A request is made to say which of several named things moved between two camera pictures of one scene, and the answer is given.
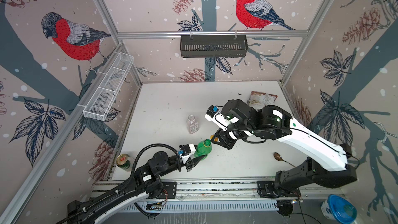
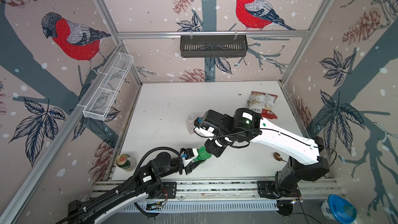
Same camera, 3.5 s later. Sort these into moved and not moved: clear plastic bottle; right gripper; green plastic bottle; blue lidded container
Moved: right gripper
Not moved: green plastic bottle; clear plastic bottle; blue lidded container
